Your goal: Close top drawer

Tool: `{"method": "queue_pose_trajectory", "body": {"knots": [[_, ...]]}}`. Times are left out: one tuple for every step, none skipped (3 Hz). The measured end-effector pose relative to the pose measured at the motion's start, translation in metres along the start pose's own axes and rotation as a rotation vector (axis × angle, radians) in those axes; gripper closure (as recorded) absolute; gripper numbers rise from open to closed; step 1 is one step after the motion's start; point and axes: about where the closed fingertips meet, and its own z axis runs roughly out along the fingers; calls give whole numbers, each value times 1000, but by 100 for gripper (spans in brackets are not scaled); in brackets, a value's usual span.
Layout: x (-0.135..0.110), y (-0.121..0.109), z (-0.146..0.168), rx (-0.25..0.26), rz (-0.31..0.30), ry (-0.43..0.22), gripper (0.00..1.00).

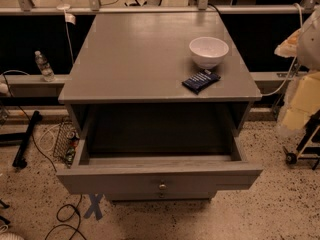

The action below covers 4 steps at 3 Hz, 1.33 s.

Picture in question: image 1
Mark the grey top drawer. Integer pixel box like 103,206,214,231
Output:
56,104,264,196

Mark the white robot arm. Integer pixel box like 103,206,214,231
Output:
274,8,320,136

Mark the round metal drawer knob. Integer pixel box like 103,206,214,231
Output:
158,182,167,190

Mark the grey wooden cabinet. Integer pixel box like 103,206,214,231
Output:
58,11,263,203

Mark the dark blue snack packet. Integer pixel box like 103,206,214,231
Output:
182,70,220,94

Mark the white ceramic bowl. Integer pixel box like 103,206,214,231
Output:
189,37,229,69

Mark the clear plastic water bottle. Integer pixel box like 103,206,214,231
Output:
35,51,55,82

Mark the black metal stand leg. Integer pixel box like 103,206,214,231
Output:
12,111,42,169

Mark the wire mesh basket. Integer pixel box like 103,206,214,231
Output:
53,122,79,168

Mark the white hanging cable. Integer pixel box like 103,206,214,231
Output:
260,2,304,97

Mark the black floor cable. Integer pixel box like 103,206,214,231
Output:
44,194,88,240

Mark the wheeled black cart frame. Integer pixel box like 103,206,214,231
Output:
283,110,320,170

